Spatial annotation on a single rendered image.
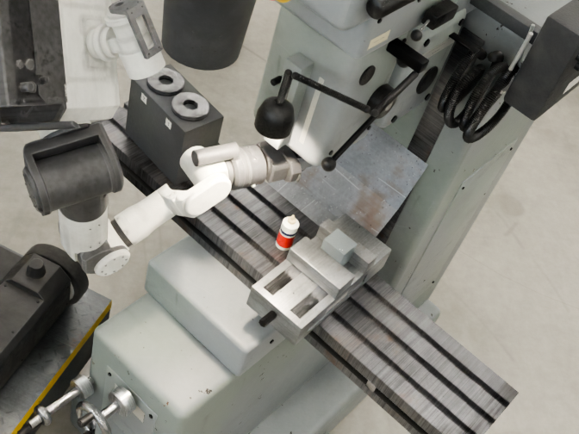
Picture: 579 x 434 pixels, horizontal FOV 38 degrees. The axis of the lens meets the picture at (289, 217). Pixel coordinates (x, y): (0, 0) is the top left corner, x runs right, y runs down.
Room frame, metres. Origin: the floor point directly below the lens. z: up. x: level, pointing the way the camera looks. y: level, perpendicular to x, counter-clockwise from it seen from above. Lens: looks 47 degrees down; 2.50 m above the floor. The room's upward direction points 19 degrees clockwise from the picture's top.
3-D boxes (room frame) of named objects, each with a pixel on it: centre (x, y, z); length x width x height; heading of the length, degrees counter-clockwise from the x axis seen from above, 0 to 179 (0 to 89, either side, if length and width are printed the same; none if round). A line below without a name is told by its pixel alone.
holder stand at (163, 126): (1.54, 0.35, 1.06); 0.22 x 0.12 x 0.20; 56
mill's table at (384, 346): (1.36, -0.02, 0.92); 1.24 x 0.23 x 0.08; 62
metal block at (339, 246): (1.31, -0.13, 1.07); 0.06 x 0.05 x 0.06; 63
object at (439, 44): (1.56, -0.07, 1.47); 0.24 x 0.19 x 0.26; 62
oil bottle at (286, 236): (1.36, -0.01, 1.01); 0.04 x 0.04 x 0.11
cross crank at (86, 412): (0.95, 0.26, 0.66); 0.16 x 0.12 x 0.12; 152
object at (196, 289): (1.39, 0.02, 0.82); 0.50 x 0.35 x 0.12; 152
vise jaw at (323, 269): (1.26, -0.10, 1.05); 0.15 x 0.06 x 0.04; 63
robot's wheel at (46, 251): (1.38, 0.58, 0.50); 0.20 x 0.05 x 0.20; 81
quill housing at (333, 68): (1.39, 0.02, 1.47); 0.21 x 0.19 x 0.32; 62
